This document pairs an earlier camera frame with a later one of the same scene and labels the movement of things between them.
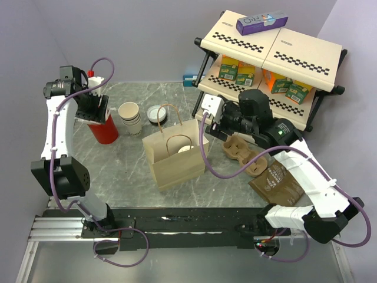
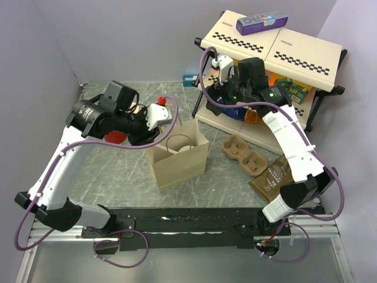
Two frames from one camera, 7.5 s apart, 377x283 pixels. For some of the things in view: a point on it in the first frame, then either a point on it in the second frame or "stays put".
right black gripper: x=213 y=129 to x=216 y=91
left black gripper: x=97 y=114 to x=146 y=135
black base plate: x=139 y=229 stays put
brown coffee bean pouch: x=278 y=186 stays put
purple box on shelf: x=259 y=22 stays put
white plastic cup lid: x=185 y=148 stays put
